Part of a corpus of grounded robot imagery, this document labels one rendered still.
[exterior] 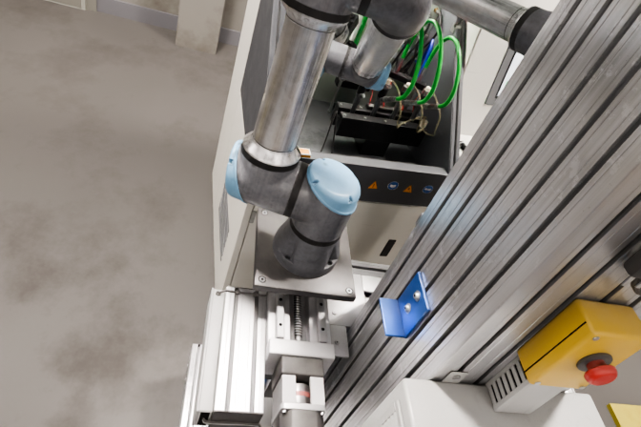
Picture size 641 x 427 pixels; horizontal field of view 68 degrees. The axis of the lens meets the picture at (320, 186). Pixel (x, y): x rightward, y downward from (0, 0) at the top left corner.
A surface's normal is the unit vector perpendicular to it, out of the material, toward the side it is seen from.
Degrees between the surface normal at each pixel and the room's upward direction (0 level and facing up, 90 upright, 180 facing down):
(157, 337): 0
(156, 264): 0
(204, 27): 90
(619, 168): 90
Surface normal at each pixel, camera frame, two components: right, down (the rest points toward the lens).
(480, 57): 0.24, 0.51
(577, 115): -0.95, -0.18
